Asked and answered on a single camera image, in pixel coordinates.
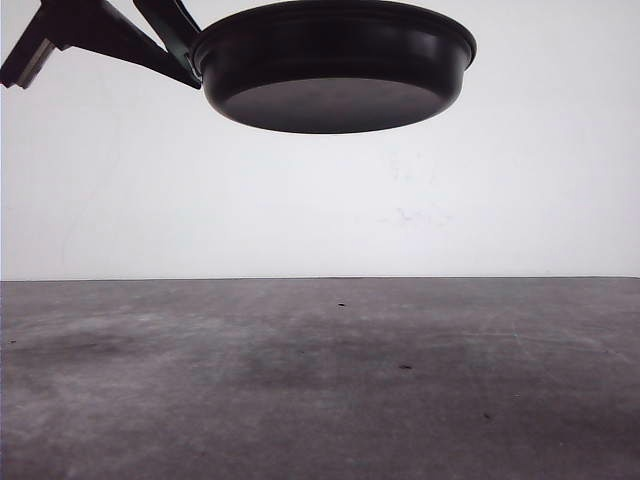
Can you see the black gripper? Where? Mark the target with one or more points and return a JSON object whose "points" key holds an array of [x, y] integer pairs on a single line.
{"points": [[98, 27]]}

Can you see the black frying pan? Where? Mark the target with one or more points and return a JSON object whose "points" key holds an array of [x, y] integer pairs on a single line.
{"points": [[333, 67]]}

